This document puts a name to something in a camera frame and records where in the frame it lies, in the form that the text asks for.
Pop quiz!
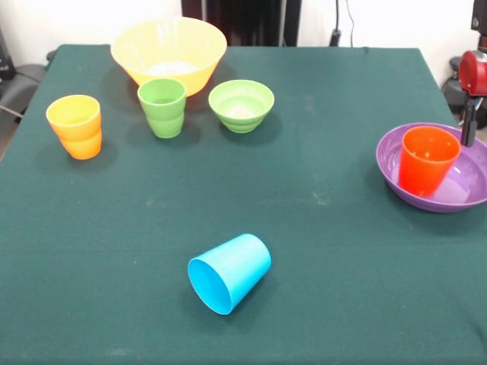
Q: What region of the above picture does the black cable with plug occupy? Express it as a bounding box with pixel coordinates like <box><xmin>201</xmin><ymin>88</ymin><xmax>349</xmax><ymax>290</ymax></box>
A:
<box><xmin>329</xmin><ymin>0</ymin><xmax>357</xmax><ymax>47</ymax></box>

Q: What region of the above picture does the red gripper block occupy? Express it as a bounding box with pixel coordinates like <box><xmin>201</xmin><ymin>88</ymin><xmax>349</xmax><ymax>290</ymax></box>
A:
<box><xmin>458</xmin><ymin>49</ymin><xmax>487</xmax><ymax>148</ymax></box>

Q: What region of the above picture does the green bowl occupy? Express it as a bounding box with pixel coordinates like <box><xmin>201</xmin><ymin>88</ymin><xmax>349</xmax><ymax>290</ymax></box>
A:
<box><xmin>208</xmin><ymin>79</ymin><xmax>275</xmax><ymax>134</ymax></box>

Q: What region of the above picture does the orange cup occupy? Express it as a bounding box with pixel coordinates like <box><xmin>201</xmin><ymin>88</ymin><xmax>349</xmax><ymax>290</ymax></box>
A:
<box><xmin>397</xmin><ymin>125</ymin><xmax>463</xmax><ymax>198</ymax></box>

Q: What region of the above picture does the dark green tablecloth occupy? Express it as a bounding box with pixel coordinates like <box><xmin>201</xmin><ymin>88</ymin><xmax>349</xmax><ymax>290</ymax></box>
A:
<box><xmin>0</xmin><ymin>44</ymin><xmax>487</xmax><ymax>365</ymax></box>

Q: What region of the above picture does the yellow cup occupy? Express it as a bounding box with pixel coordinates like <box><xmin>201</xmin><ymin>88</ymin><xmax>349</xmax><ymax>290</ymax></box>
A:
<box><xmin>46</xmin><ymin>94</ymin><xmax>103</xmax><ymax>160</ymax></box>

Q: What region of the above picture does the green cup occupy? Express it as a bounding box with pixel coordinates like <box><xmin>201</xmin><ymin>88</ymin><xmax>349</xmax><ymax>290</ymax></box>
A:
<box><xmin>136</xmin><ymin>78</ymin><xmax>187</xmax><ymax>139</ymax></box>

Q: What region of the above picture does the light blue cup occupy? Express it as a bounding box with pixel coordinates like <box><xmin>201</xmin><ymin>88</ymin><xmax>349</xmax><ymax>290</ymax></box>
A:
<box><xmin>186</xmin><ymin>233</ymin><xmax>272</xmax><ymax>316</ymax></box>

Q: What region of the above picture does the gray black machine base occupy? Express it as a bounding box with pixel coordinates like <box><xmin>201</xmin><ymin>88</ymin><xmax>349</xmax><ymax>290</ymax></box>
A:
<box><xmin>0</xmin><ymin>64</ymin><xmax>49</xmax><ymax>119</ymax></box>
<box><xmin>441</xmin><ymin>56</ymin><xmax>487</xmax><ymax>115</ymax></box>

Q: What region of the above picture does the purple bowl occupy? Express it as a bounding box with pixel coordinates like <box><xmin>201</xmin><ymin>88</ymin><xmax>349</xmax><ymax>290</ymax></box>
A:
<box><xmin>375</xmin><ymin>122</ymin><xmax>487</xmax><ymax>214</ymax></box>

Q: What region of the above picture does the large yellow bowl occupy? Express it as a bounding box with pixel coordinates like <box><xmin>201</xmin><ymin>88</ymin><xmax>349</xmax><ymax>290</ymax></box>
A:
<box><xmin>110</xmin><ymin>16</ymin><xmax>228</xmax><ymax>98</ymax></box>

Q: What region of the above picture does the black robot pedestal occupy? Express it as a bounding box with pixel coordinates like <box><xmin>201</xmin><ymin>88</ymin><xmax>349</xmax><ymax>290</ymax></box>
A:
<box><xmin>181</xmin><ymin>0</ymin><xmax>314</xmax><ymax>47</ymax></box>

